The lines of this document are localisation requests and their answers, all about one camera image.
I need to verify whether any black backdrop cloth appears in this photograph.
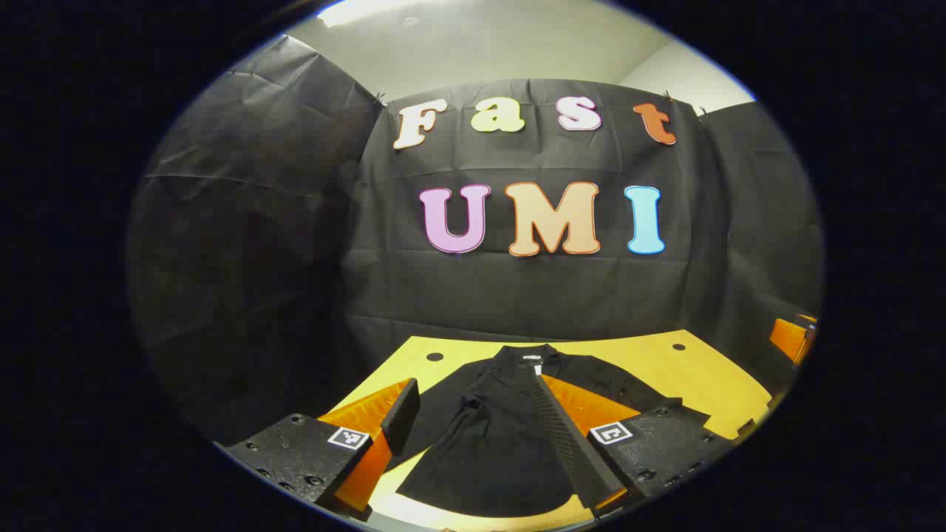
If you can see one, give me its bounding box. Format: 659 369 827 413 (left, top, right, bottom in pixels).
126 33 826 446

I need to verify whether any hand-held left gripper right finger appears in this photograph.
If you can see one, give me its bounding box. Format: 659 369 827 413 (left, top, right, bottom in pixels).
531 373 741 515

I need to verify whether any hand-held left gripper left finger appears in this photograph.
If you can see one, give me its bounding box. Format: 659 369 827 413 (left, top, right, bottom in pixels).
222 377 422 515

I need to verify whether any black buttoned coat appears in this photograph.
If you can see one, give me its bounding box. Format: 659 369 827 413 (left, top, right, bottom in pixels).
395 343 684 519

